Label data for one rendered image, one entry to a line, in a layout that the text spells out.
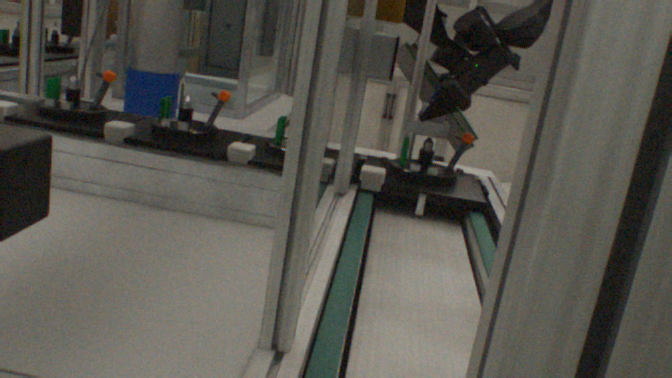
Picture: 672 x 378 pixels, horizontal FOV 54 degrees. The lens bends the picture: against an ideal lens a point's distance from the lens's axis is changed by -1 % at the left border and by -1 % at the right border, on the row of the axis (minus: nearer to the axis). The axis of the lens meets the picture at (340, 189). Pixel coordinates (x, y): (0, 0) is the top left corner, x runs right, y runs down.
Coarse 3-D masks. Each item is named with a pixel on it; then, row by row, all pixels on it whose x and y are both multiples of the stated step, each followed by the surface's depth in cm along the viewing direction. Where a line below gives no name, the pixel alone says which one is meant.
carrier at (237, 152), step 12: (276, 132) 133; (240, 144) 127; (252, 144) 138; (264, 144) 140; (276, 144) 132; (228, 156) 125; (240, 156) 125; (252, 156) 126; (264, 156) 129; (276, 156) 130; (276, 168) 125
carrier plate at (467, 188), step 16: (368, 160) 141; (464, 176) 141; (384, 192) 124; (400, 192) 123; (416, 192) 123; (432, 192) 123; (448, 192) 125; (464, 192) 127; (480, 192) 129; (464, 208) 123; (480, 208) 123
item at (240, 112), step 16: (128, 0) 217; (256, 0) 213; (128, 16) 219; (256, 16) 216; (288, 16) 278; (288, 32) 280; (240, 64) 218; (240, 80) 220; (112, 96) 225; (240, 96) 221; (272, 96) 271; (208, 112) 223; (224, 112) 223; (240, 112) 222
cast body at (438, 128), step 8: (424, 104) 130; (408, 120) 132; (416, 120) 133; (432, 120) 129; (440, 120) 129; (408, 128) 132; (416, 128) 130; (424, 128) 130; (432, 128) 130; (440, 128) 129; (448, 128) 129; (432, 136) 130; (440, 136) 130
